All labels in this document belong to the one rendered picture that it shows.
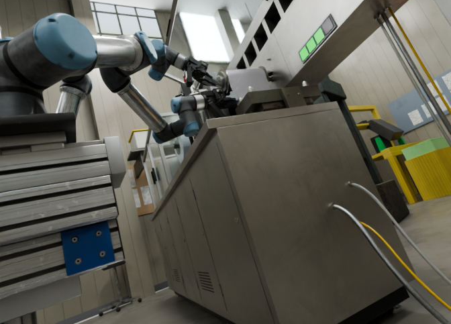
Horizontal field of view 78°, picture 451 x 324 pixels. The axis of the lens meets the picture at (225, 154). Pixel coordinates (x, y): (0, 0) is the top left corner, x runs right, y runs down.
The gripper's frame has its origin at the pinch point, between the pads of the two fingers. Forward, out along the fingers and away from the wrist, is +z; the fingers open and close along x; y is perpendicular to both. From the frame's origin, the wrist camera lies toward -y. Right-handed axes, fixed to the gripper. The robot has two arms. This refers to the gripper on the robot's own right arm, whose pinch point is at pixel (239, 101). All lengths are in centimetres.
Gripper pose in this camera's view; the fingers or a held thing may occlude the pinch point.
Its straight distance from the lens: 146.8
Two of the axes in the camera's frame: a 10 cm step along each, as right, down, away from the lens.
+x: -3.2, 3.5, 8.8
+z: 9.0, -1.8, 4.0
